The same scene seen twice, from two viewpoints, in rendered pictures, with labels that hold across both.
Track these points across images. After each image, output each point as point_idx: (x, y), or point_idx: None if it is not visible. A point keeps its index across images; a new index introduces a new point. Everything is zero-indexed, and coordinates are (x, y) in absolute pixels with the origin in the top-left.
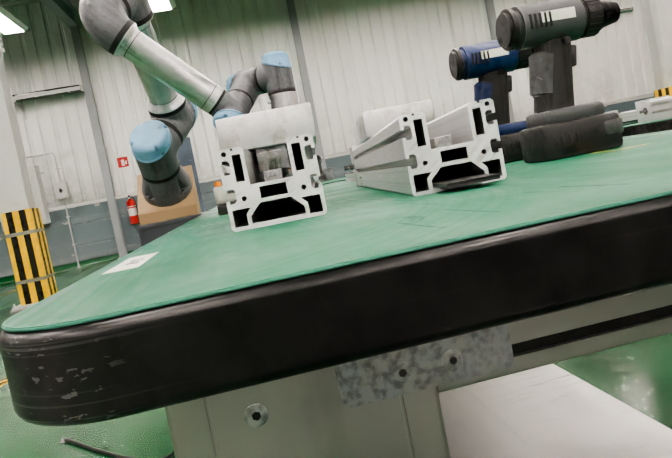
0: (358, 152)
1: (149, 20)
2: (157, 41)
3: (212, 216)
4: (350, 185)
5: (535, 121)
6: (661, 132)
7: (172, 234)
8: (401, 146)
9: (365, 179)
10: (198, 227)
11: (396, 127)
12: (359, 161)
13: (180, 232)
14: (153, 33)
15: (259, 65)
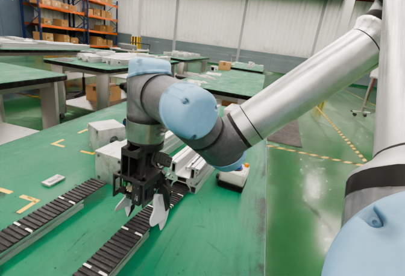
0: (172, 137)
1: None
2: None
3: (250, 189)
4: (85, 220)
5: None
6: (97, 115)
7: (263, 141)
8: (218, 110)
9: (176, 146)
10: (255, 144)
11: (218, 107)
12: (169, 143)
13: (260, 142)
14: None
15: (170, 76)
